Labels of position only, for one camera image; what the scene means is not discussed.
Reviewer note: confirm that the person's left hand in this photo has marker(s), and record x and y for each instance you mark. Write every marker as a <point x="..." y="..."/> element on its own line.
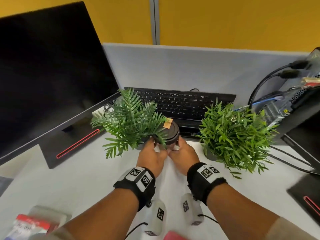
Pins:
<point x="151" y="158"/>

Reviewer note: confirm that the person's right hand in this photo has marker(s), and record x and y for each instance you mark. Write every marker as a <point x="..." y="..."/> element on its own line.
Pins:
<point x="185" y="154"/>

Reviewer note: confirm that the coffee cup with black lid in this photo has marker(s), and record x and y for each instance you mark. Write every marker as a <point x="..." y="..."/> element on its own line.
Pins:
<point x="170" y="134"/>

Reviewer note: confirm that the fern potted plant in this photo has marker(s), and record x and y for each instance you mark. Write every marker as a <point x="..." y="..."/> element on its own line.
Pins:
<point x="130" y="122"/>

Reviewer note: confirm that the bushy small-leaf potted plant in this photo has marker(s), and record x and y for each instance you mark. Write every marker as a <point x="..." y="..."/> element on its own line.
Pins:
<point x="237" y="137"/>

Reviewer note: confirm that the pink cloth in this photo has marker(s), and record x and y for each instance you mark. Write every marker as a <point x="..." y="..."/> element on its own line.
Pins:
<point x="175" y="236"/>

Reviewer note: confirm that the clear pen case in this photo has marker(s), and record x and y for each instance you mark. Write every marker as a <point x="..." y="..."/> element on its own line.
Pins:
<point x="50" y="214"/>

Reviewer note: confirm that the red white clip box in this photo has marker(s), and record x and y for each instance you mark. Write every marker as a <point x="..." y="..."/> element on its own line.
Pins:
<point x="27" y="226"/>

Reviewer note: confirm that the person's right forearm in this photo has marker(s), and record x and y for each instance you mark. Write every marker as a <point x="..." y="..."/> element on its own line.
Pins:
<point x="240" y="212"/>

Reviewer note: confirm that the person's left forearm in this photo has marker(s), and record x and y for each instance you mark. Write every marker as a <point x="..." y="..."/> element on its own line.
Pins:
<point x="105" y="217"/>

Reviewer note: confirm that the black left wrist band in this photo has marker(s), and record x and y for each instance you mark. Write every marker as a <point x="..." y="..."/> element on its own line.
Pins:
<point x="137" y="184"/>

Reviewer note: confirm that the black wrist band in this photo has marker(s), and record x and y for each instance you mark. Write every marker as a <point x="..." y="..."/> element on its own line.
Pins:
<point x="200" y="182"/>
<point x="137" y="184"/>

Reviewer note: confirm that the black right wrist band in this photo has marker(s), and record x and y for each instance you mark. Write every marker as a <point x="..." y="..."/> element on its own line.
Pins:
<point x="200" y="182"/>

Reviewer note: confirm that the black keyboard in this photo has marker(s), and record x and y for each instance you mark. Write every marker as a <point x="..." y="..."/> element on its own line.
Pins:
<point x="180" y="102"/>

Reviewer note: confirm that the white table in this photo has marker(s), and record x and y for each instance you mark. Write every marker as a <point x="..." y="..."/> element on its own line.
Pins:
<point x="87" y="184"/>

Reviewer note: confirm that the beige cardboard sheet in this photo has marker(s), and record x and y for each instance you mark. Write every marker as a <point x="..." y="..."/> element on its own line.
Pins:
<point x="98" y="113"/>

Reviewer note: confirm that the black monitor stand base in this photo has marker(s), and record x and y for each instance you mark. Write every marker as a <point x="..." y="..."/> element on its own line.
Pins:
<point x="307" y="194"/>
<point x="75" y="144"/>

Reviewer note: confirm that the grey desk partition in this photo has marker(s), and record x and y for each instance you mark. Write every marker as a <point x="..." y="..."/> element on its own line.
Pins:
<point x="187" y="67"/>

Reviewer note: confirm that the black monitor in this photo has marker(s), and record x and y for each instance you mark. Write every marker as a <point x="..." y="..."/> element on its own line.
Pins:
<point x="50" y="72"/>
<point x="305" y="137"/>

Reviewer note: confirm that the black desktop computer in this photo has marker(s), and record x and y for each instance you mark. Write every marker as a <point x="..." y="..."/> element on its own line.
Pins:
<point x="297" y="102"/>

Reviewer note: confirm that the beige right sleeve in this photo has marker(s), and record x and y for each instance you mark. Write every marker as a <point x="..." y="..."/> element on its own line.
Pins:
<point x="287" y="231"/>

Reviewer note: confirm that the beige partition panel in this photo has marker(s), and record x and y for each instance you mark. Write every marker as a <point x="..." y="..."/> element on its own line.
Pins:
<point x="17" y="162"/>

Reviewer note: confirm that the red gold adapter plug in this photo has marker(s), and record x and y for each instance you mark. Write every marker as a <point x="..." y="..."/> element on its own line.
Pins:
<point x="311" y="81"/>

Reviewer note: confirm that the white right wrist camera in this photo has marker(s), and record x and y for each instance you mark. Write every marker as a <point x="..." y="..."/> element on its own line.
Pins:
<point x="191" y="209"/>

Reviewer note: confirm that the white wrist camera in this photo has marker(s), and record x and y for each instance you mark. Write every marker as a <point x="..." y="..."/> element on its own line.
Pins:
<point x="191" y="209"/>
<point x="156" y="217"/>

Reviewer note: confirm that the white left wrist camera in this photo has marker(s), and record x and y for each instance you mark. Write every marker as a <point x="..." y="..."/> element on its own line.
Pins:
<point x="156" y="217"/>

